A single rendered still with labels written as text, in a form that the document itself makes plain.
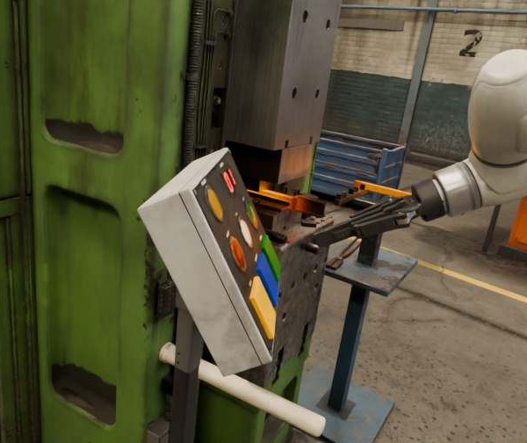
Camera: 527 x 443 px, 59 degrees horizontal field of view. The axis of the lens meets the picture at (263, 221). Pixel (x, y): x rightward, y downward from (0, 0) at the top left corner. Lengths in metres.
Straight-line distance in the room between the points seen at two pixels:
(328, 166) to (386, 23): 4.90
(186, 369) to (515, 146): 0.67
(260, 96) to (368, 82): 8.47
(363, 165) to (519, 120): 4.29
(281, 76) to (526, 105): 0.59
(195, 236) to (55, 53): 0.79
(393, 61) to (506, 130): 8.68
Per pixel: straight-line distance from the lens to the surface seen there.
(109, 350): 1.43
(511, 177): 0.86
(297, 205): 1.35
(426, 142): 9.12
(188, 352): 0.90
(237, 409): 1.56
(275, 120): 1.16
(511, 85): 0.74
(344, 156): 5.07
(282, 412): 1.13
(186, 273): 0.65
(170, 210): 0.62
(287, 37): 1.15
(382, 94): 9.46
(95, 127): 1.24
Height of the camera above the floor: 1.36
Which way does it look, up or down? 18 degrees down
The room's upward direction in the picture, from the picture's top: 7 degrees clockwise
